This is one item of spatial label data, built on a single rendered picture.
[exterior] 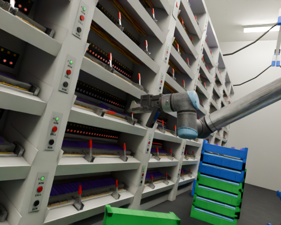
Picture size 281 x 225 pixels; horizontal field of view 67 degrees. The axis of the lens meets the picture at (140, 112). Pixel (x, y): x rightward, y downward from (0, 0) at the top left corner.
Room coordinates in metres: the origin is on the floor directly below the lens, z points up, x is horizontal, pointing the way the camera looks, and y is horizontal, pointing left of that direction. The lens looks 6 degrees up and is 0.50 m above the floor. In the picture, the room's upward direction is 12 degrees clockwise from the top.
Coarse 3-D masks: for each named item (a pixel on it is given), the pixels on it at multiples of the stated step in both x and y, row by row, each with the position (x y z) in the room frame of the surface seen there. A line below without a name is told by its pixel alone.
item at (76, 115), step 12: (84, 96) 1.02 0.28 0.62; (72, 108) 0.77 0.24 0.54; (120, 108) 1.29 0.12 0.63; (72, 120) 0.77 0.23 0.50; (84, 120) 0.82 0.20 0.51; (96, 120) 0.87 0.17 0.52; (108, 120) 0.94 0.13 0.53; (120, 120) 1.09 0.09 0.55; (144, 120) 1.28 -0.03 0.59; (132, 132) 1.14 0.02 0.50; (144, 132) 1.25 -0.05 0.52
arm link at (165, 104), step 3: (162, 96) 1.03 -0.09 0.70; (165, 96) 1.02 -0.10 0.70; (168, 96) 1.01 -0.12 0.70; (162, 99) 1.02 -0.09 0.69; (165, 99) 1.01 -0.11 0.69; (168, 99) 1.00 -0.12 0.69; (162, 102) 1.01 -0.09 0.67; (165, 102) 1.01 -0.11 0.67; (168, 102) 1.00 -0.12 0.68; (162, 105) 1.02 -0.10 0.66; (165, 105) 1.01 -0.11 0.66; (168, 105) 1.00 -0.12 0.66; (162, 108) 1.03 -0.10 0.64; (165, 108) 1.02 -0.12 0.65; (168, 108) 1.01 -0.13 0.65; (165, 111) 1.03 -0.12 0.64; (168, 111) 1.03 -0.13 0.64; (171, 111) 1.03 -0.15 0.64
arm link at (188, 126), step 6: (180, 114) 0.96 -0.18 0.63; (186, 114) 0.95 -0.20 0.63; (192, 114) 0.95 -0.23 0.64; (180, 120) 0.96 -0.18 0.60; (186, 120) 0.95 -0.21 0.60; (192, 120) 0.95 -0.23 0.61; (198, 120) 1.02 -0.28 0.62; (180, 126) 0.96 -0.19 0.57; (186, 126) 0.94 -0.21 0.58; (192, 126) 0.94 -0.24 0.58; (198, 126) 0.98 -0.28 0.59; (180, 132) 0.96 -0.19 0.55; (186, 132) 0.94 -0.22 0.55; (192, 132) 0.94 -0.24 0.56; (198, 132) 1.00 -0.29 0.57; (186, 138) 1.01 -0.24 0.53; (192, 138) 1.00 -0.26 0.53
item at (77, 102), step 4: (76, 100) 0.83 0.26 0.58; (76, 104) 0.84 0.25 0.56; (80, 104) 0.86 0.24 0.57; (84, 104) 0.88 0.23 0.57; (88, 104) 0.90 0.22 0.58; (88, 108) 0.88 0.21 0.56; (92, 108) 0.93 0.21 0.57; (104, 108) 1.02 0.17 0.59; (116, 112) 1.10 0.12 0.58; (116, 116) 1.08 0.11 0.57; (120, 116) 1.12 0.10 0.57; (124, 116) 1.15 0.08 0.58; (136, 120) 1.27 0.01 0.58
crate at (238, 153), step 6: (204, 144) 1.58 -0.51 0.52; (210, 144) 1.56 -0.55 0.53; (210, 150) 1.56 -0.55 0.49; (216, 150) 1.54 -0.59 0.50; (222, 150) 1.53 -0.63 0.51; (228, 150) 1.52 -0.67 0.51; (234, 150) 1.50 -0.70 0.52; (240, 150) 1.49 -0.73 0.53; (246, 150) 1.47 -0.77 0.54; (234, 156) 1.50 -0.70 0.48; (240, 156) 1.49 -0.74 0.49; (246, 156) 1.47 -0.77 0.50
